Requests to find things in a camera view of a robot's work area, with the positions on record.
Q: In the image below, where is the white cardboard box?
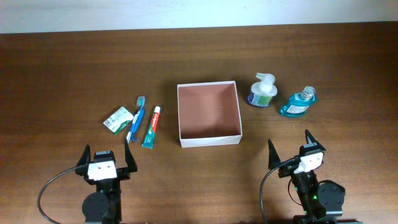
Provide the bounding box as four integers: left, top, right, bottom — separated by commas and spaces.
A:
177, 81, 243, 148

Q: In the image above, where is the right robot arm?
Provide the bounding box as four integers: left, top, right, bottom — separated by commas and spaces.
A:
266, 130, 345, 223

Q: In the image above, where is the green white floss packet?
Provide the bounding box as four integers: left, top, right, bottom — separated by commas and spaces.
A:
103, 106, 134, 135

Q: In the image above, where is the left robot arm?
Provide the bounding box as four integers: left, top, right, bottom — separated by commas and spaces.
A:
75, 141, 137, 224

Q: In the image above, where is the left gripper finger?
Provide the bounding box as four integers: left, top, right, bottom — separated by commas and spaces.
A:
124, 139, 137, 172
77, 144, 91, 166

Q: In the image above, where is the Colgate toothpaste tube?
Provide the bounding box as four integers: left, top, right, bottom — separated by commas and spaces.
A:
142, 106, 160, 149

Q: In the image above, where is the teal mouthwash bottle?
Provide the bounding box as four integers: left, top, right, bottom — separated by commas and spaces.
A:
280, 86, 317, 118

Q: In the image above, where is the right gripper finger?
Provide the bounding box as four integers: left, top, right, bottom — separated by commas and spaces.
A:
305, 129, 320, 146
268, 139, 281, 170

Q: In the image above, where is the blue white toothbrush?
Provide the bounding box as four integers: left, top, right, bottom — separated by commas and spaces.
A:
126, 96, 146, 143

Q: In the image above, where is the clear hand soap pump bottle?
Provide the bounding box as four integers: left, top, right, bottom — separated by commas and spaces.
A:
247, 73, 277, 108

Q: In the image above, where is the left black cable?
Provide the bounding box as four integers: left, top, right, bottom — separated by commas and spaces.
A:
37, 166, 85, 224

